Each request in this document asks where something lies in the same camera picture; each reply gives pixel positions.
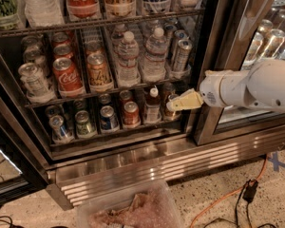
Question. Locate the silver redbull can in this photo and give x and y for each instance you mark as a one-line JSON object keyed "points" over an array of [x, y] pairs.
{"points": [[178, 35], [183, 51]]}

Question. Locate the front orange soda can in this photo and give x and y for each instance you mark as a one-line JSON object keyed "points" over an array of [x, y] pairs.
{"points": [[98, 70]]}

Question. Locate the green can bottom shelf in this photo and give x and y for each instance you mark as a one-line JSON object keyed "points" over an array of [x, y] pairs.
{"points": [[84, 127]]}

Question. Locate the front red coca-cola can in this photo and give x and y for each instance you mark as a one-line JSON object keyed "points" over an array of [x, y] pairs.
{"points": [[67, 74]]}

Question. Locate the right front water bottle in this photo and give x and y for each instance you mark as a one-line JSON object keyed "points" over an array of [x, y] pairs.
{"points": [[155, 54]]}

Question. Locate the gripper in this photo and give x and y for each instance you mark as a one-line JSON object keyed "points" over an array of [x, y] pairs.
{"points": [[212, 90]]}

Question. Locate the blue can bottom shelf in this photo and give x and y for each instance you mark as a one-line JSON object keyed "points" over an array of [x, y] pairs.
{"points": [[108, 118]]}

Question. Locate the large red coca-cola can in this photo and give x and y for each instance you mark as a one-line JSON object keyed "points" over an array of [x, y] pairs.
{"points": [[81, 8]]}

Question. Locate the red can bottom shelf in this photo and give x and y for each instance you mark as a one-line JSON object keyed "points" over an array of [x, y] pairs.
{"points": [[131, 113]]}

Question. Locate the blue white can bottom left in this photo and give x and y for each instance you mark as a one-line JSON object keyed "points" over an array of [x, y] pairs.
{"points": [[57, 123]]}

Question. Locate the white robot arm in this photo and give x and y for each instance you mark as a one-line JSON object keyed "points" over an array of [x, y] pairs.
{"points": [[262, 87]]}

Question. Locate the front copper can bottom shelf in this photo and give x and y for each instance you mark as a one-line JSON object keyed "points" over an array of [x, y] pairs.
{"points": [[167, 112]]}

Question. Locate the water bottle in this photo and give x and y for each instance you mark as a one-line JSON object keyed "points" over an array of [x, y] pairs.
{"points": [[128, 51], [155, 54]]}

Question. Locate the black power adapter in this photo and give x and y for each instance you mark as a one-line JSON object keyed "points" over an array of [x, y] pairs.
{"points": [[250, 191]]}

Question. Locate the front white soda can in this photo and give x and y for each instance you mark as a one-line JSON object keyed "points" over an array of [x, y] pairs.
{"points": [[34, 80]]}

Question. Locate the left front water bottle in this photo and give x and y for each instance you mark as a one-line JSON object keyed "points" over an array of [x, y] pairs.
{"points": [[128, 51]]}

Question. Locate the glass fridge door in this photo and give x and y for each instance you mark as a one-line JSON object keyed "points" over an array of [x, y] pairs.
{"points": [[245, 16]]}

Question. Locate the juice bottle white cap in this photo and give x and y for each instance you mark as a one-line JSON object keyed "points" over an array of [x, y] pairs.
{"points": [[152, 105]]}

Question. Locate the clear plastic bin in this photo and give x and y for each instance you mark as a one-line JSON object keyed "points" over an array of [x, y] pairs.
{"points": [[146, 205]]}

